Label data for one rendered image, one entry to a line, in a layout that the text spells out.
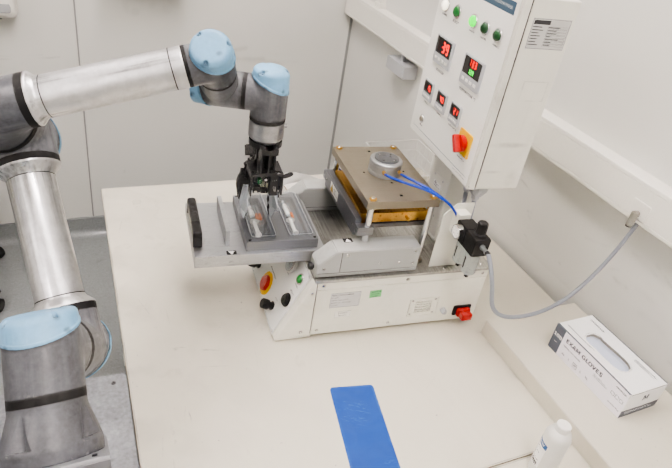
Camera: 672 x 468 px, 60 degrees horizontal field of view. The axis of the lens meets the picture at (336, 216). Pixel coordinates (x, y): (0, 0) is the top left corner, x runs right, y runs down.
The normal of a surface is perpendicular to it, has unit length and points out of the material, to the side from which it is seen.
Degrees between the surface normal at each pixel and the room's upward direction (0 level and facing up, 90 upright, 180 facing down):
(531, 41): 90
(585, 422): 0
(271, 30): 90
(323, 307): 90
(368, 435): 0
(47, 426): 28
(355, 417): 0
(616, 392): 88
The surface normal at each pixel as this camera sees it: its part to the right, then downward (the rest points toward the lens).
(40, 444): 0.17, -0.47
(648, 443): 0.15, -0.84
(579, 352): -0.90, 0.05
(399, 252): 0.29, 0.54
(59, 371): 0.71, -0.23
